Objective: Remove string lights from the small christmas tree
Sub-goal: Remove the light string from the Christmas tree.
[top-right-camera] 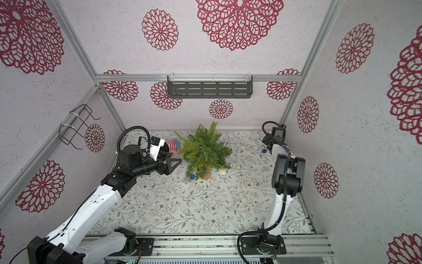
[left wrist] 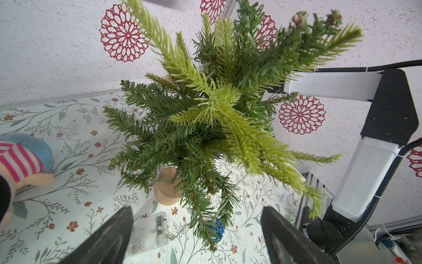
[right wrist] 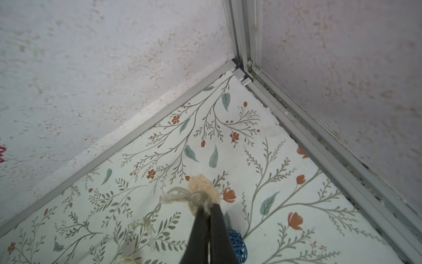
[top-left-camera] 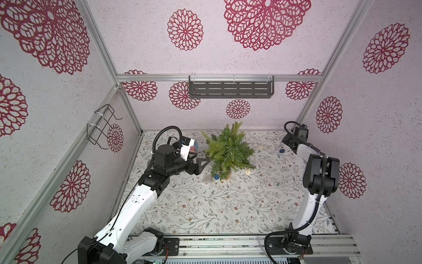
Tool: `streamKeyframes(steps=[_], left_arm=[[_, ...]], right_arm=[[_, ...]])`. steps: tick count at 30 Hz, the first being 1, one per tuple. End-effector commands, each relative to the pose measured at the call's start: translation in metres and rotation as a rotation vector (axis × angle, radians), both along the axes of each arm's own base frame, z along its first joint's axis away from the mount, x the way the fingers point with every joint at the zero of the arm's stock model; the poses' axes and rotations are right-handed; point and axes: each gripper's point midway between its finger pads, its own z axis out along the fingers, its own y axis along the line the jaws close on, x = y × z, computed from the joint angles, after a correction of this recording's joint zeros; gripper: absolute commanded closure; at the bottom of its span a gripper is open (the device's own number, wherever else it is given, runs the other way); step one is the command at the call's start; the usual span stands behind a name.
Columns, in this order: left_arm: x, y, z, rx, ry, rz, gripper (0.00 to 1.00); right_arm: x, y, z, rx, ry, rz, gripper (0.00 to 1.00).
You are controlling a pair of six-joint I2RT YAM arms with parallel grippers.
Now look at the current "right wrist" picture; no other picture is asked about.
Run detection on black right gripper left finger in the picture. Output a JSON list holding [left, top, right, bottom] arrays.
[[179, 209, 209, 264]]

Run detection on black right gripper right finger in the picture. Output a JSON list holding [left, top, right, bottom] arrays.
[[210, 204, 239, 264]]

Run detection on string lights with rattan balls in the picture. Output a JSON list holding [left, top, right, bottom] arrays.
[[129, 174, 248, 264]]

